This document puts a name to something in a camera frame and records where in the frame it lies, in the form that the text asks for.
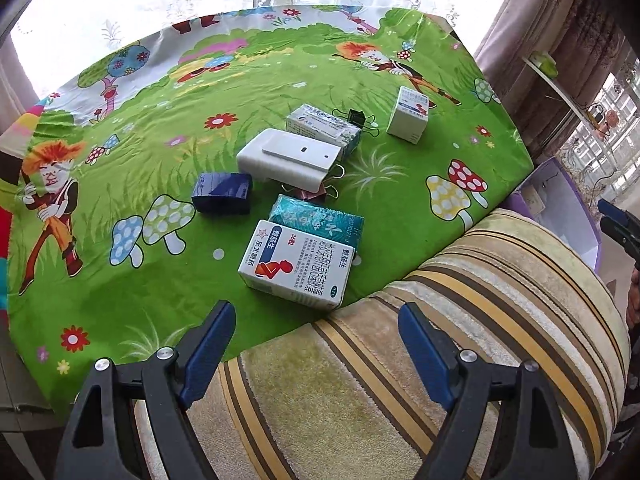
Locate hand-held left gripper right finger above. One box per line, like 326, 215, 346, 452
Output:
397, 302, 581, 480

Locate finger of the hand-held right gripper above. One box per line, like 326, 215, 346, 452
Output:
597, 198, 640, 227
602, 218, 640, 262

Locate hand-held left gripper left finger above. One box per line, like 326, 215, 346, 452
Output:
52, 300, 238, 480

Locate purple cardboard box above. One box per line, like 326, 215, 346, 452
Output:
502, 156, 606, 273

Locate large white red-figure box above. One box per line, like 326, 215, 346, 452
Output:
237, 219, 356, 310

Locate small dark blue box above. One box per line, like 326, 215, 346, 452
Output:
191, 172, 252, 215

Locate teal carton box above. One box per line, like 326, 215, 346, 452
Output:
268, 195, 365, 251

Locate pink binder clip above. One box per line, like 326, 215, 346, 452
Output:
294, 180, 341, 207

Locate white plastic case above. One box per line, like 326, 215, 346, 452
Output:
236, 128, 342, 193

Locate small white red-blue box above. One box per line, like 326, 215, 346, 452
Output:
386, 86, 430, 147

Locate black binder clip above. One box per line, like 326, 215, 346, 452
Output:
332, 108, 381, 133

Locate white box green print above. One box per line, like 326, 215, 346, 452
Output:
286, 104, 362, 156

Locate embroidered lace curtain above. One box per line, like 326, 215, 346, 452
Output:
555, 125, 640, 211

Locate striped beige blanket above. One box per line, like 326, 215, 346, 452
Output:
132, 207, 632, 480

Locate small pink fan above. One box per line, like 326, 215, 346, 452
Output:
587, 102, 618, 136

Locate green tissue packet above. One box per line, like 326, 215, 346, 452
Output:
532, 50, 558, 77

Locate beige patterned drape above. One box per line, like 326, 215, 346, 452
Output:
472, 0, 626, 156

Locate green cartoon printed cloth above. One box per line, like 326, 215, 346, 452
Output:
0, 2, 536, 426

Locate white sheer lace curtain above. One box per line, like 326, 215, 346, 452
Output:
10, 0, 501, 101

